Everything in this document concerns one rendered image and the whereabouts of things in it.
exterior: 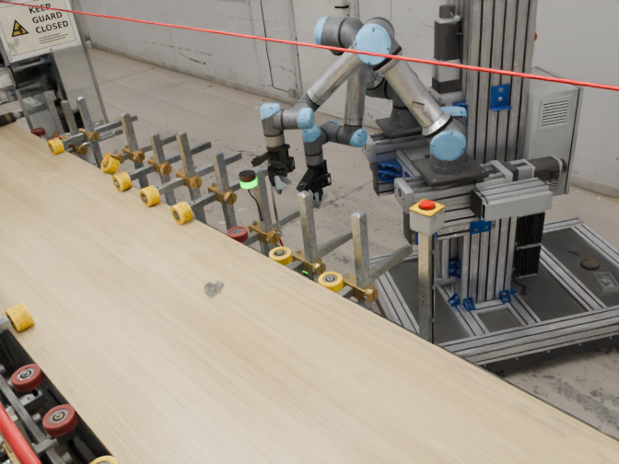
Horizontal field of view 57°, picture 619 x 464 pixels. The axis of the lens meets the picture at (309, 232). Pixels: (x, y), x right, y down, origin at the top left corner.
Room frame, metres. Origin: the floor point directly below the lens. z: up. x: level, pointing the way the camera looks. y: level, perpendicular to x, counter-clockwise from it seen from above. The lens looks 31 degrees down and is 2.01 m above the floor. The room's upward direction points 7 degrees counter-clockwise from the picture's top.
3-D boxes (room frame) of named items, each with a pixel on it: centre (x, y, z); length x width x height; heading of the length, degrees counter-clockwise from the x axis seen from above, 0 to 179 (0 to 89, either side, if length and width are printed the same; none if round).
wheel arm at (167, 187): (2.39, 0.47, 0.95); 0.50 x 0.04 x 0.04; 131
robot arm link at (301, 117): (2.01, -0.01, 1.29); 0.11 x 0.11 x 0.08; 73
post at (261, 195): (1.94, 0.16, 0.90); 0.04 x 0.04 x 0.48; 41
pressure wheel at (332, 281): (1.52, -0.05, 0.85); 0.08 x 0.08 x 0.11
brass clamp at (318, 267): (1.77, 0.02, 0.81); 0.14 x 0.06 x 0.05; 41
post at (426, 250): (1.36, -0.33, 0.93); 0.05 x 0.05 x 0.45; 41
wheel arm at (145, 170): (2.58, 0.64, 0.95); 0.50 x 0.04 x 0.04; 131
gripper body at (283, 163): (2.02, 0.08, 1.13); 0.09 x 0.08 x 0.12; 61
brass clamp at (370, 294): (1.58, -0.15, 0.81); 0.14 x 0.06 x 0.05; 41
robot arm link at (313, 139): (2.19, -0.06, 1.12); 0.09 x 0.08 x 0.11; 137
